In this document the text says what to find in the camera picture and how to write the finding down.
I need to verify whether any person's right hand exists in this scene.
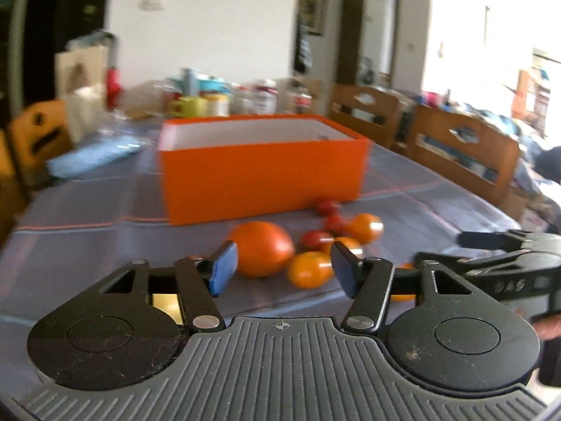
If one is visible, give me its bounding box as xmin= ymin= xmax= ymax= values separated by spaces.
xmin=538 ymin=318 xmax=561 ymax=341

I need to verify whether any red folded umbrella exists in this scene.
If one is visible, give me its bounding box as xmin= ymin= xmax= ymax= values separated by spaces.
xmin=105 ymin=35 xmax=123 ymax=110

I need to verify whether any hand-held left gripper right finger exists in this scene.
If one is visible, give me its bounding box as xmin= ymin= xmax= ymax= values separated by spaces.
xmin=331 ymin=241 xmax=487 ymax=335

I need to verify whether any clear glass jar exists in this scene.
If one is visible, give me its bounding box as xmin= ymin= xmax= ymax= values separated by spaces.
xmin=151 ymin=80 xmax=169 ymax=110

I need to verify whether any white paper bag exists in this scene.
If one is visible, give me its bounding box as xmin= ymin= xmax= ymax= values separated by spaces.
xmin=55 ymin=46 xmax=110 ymax=97

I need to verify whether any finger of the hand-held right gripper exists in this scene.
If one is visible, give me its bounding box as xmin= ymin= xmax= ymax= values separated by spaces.
xmin=414 ymin=250 xmax=532 ymax=280
xmin=457 ymin=230 xmax=541 ymax=252

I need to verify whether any orange cardboard box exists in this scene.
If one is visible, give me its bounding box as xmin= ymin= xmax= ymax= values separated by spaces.
xmin=157 ymin=114 xmax=371 ymax=226

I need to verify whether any large orange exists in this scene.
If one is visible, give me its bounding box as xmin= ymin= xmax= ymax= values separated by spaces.
xmin=225 ymin=221 xmax=295 ymax=278

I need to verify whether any black hanging jacket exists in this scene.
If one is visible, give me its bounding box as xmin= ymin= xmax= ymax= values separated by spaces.
xmin=293 ymin=35 xmax=312 ymax=75

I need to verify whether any dark bottle red label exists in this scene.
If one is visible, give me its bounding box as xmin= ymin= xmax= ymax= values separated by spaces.
xmin=291 ymin=85 xmax=314 ymax=115

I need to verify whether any dark wooden door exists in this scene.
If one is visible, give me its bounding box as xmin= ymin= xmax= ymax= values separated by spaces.
xmin=26 ymin=0 xmax=110 ymax=110

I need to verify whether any small framed wall picture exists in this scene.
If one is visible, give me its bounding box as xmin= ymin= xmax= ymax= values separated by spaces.
xmin=298 ymin=0 xmax=329 ymax=36

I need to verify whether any blue plastic bag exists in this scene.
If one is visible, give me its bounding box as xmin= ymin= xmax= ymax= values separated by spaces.
xmin=46 ymin=134 xmax=158 ymax=180

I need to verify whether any dark door frame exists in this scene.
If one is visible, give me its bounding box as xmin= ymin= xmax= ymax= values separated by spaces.
xmin=337 ymin=0 xmax=401 ymax=88

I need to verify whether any small dark guitar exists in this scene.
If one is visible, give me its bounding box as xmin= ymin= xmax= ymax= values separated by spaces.
xmin=357 ymin=55 xmax=375 ymax=84

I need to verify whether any brown cardboard carton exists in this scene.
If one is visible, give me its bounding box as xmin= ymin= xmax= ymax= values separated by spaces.
xmin=280 ymin=76 xmax=323 ymax=115

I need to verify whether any yellow-green mug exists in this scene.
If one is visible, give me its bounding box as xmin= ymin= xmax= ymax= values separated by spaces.
xmin=169 ymin=96 xmax=207 ymax=118

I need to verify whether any purple supplement jar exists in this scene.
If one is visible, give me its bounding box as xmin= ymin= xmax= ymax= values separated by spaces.
xmin=252 ymin=79 xmax=279 ymax=115

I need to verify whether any white jar yellow lid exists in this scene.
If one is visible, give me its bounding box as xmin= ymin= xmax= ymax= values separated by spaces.
xmin=206 ymin=94 xmax=231 ymax=117

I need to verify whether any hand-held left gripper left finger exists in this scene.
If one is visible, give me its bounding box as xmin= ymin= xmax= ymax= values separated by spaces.
xmin=88 ymin=240 xmax=239 ymax=333

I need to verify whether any dark cloth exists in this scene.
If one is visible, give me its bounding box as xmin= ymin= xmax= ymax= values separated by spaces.
xmin=537 ymin=147 xmax=561 ymax=182

